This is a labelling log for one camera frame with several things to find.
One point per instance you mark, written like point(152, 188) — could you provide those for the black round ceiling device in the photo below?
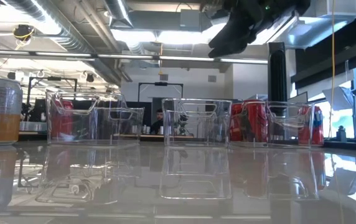
point(22, 31)

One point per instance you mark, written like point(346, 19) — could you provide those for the grey rectangular ceiling duct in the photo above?
point(165, 20)

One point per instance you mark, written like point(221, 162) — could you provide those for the white hanging sheet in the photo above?
point(340, 98)

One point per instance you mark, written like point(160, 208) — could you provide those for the silver and orange soda can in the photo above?
point(2, 112)

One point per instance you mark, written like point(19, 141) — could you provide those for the wooden background desk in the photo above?
point(153, 136)

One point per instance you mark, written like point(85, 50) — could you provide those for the silver metal tray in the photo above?
point(33, 126)

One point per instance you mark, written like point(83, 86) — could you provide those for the black monitor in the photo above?
point(39, 110)

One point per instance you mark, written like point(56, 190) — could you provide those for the small dark bottle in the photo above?
point(341, 134)

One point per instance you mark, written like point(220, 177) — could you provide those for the black background robot arm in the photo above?
point(182, 124)

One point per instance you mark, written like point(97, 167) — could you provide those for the large silver box duct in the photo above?
point(321, 28)

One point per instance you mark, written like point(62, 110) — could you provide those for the grey square wall vent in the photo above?
point(164, 77)
point(212, 78)

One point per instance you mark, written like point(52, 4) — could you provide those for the red cola can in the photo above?
point(61, 121)
point(236, 124)
point(255, 121)

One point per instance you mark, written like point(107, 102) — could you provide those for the black metal frame stand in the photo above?
point(53, 78)
point(161, 83)

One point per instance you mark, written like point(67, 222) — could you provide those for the clear plastic bin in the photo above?
point(196, 137)
point(290, 137)
point(87, 130)

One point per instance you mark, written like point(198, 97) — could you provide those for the person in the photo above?
point(158, 123)

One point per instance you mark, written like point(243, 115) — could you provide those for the red strawberry Fanta can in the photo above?
point(311, 127)

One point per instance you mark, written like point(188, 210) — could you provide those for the narrow silver spiral duct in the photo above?
point(119, 12)

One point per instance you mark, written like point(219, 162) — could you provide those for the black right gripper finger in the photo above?
point(234, 44)
point(234, 28)

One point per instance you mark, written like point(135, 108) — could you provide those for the long ceiling light bar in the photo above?
point(181, 58)

